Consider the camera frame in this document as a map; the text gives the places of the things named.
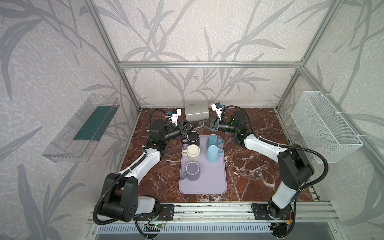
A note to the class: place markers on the white wire mesh basket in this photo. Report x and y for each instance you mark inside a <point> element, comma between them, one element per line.
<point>323,127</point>

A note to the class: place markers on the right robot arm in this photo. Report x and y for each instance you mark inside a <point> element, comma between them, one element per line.
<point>294,166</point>

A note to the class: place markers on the grey mug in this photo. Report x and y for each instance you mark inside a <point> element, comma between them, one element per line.
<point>197,113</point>

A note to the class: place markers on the aluminium front rail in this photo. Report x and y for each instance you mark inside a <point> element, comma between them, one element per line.
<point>241,212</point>

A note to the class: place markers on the lilac rectangular tray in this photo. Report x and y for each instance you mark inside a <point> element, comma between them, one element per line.
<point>212,178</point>

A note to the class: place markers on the white slotted vent strip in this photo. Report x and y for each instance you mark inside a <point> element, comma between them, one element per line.
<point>173,228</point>

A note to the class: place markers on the lilac purple mug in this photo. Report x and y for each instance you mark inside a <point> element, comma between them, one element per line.
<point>192,172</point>

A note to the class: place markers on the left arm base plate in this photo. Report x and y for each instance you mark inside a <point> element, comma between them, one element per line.
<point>163,212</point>

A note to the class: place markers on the black mug white rim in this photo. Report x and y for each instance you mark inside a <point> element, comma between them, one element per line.
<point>192,138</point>

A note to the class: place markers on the clear plastic wall bin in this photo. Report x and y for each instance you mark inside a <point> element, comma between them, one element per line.
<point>79,138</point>

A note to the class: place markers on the cream white mug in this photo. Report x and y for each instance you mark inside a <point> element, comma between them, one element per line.
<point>191,153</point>

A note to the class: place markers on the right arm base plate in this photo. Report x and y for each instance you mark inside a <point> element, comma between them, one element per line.
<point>271,211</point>

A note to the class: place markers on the blue mug rear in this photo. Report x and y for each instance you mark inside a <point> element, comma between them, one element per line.
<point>214,140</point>

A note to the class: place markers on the light blue mug front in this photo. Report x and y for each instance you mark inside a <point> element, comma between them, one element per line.
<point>213,153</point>

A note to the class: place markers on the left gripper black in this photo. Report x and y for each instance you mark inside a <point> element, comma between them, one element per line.
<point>182,130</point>

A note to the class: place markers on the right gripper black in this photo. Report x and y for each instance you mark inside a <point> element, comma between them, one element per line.
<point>214,124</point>

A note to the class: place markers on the small green circuit board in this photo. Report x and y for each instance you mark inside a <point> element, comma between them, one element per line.
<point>155,226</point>

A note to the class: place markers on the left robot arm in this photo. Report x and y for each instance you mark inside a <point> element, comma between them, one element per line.
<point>119,200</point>

